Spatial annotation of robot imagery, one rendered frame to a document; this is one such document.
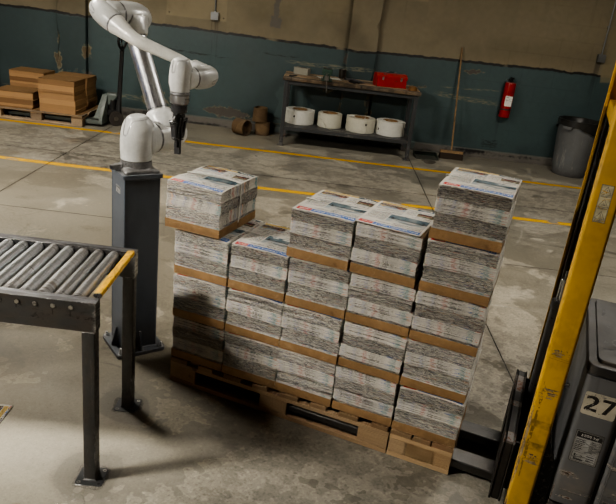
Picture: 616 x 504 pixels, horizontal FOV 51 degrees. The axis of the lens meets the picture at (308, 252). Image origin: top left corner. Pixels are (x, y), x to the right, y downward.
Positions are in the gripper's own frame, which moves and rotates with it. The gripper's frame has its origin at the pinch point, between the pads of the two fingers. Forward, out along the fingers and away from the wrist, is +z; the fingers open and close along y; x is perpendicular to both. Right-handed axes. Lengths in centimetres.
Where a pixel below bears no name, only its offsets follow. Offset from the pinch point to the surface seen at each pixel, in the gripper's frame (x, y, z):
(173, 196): -11.2, -19.6, 17.9
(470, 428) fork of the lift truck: -161, 12, 109
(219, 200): -35.2, -20.1, 14.4
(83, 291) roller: -18, -89, 37
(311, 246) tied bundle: -80, -18, 26
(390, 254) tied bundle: -115, -18, 21
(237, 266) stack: -46, -18, 45
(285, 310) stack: -72, -18, 59
